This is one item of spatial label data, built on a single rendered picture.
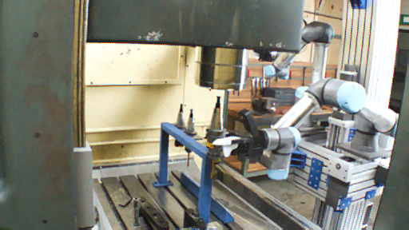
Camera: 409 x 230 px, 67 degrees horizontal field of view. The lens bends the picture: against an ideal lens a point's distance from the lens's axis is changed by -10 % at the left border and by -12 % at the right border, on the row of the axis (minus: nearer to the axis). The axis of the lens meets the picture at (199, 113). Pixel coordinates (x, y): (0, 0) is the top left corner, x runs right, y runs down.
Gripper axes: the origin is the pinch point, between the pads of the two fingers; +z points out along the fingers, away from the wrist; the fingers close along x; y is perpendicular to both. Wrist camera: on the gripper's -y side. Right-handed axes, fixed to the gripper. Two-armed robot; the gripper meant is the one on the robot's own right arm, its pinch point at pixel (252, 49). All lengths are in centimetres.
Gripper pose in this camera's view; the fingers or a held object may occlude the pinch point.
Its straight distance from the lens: 256.5
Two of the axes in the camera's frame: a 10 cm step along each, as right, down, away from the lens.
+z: -6.6, -2.1, 7.2
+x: 7.5, -2.3, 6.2
